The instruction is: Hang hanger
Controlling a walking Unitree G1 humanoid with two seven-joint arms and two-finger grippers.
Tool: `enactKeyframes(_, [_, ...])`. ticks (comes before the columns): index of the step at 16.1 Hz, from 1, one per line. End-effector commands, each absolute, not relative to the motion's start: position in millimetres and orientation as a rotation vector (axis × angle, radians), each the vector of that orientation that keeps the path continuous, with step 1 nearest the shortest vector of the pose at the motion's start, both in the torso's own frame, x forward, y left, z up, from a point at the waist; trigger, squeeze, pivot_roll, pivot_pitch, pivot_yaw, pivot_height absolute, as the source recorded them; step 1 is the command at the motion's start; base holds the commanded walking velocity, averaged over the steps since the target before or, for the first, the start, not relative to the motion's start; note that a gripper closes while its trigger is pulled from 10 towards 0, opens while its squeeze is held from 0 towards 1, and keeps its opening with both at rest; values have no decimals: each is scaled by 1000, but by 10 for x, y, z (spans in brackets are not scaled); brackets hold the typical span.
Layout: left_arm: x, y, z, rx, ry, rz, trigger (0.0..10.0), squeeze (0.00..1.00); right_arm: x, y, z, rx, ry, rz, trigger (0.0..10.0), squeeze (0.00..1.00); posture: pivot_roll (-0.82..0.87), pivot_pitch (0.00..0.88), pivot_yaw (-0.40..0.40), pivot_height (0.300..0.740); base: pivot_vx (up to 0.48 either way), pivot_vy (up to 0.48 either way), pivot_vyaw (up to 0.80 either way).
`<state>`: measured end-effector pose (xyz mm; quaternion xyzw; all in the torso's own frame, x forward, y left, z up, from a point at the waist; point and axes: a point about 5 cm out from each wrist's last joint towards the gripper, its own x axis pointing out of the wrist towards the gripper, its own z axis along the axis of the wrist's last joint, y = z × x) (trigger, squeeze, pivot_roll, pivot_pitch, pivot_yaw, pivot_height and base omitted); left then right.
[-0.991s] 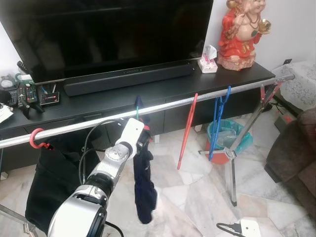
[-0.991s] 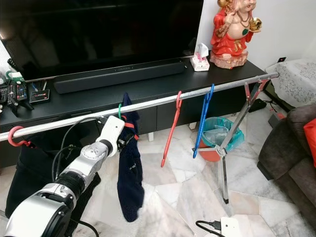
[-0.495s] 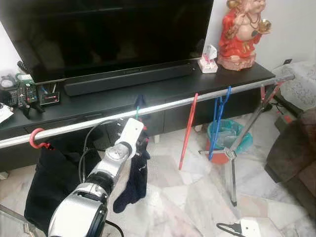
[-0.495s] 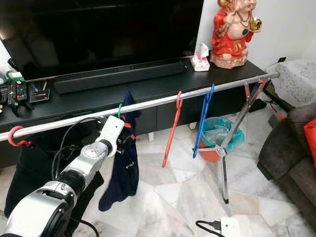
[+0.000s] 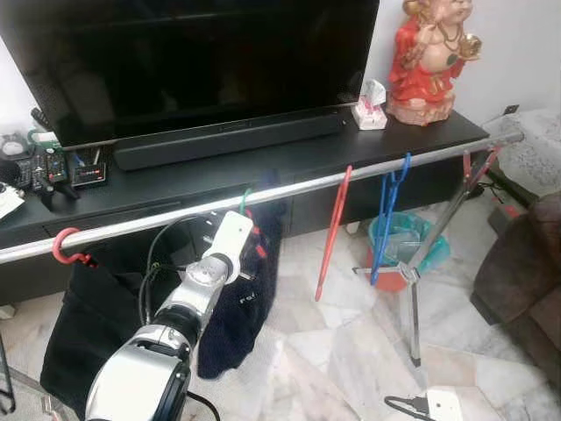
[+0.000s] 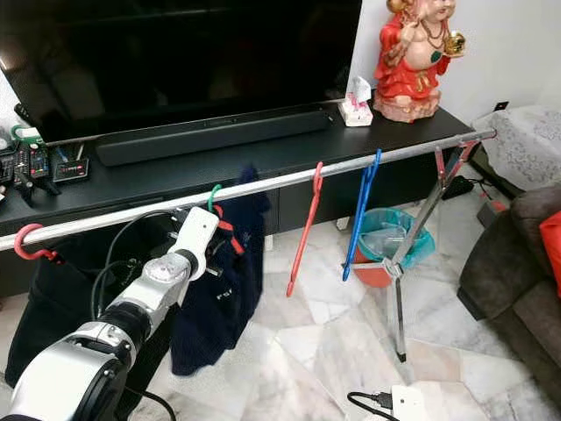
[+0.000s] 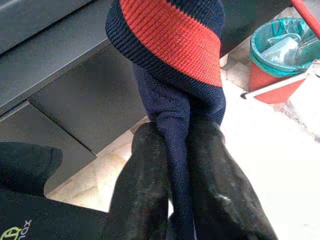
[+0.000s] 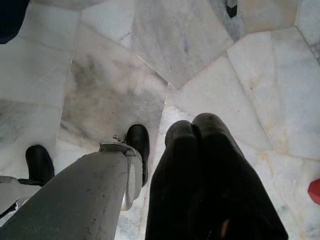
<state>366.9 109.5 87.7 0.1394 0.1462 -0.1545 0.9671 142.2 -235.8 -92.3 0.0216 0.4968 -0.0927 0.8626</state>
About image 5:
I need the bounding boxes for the navy blue polo shirt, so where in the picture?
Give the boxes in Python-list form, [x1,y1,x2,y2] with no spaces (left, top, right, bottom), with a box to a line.
[197,175,286,380]

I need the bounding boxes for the blue plastic hanger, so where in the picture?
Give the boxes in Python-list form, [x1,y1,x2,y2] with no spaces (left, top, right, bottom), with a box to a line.
[369,152,412,287]

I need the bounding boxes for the white lace cloth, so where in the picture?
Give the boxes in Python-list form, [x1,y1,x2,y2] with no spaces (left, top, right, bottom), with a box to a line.
[495,110,561,198]

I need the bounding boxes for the dark brown sofa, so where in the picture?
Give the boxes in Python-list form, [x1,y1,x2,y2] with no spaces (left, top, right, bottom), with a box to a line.
[473,193,561,378]

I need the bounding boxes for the orange bin with teal bag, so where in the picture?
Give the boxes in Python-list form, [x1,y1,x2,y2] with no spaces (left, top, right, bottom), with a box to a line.
[355,210,451,293]

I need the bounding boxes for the red laughing Buddha statue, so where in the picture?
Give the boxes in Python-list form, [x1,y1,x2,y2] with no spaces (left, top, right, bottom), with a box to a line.
[387,0,483,126]

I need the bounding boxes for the white pink tissue box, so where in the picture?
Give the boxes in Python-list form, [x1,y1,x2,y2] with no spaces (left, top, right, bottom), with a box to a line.
[352,79,388,131]

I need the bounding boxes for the steel clothes rack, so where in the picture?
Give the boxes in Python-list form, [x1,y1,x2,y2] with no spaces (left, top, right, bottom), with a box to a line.
[0,130,525,367]

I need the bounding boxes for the black television console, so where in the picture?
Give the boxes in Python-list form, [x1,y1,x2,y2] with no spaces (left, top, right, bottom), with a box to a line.
[0,111,490,306]

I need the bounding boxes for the black soundbar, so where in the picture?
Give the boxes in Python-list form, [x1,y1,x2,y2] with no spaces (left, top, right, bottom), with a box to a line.
[112,110,352,172]

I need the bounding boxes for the black flat television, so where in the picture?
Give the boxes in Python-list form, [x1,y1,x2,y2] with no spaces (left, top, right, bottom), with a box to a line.
[0,0,380,148]

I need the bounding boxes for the black box red display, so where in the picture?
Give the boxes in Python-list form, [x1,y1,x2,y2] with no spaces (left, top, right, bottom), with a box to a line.
[70,162,109,188]

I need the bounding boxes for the black shirt with green logo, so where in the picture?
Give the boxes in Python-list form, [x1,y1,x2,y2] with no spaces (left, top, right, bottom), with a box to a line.
[39,237,202,417]

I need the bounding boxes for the black remote control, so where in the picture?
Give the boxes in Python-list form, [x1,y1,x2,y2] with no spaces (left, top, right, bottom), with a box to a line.
[44,147,71,187]

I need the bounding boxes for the white paper sheets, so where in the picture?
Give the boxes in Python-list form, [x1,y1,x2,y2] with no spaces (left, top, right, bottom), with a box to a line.
[0,186,25,220]

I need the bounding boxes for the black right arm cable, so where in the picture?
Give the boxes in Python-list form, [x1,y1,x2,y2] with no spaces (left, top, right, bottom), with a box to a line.
[384,395,430,418]

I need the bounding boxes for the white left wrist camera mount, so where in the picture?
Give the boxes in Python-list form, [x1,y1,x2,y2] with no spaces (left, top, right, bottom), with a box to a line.
[203,210,256,283]

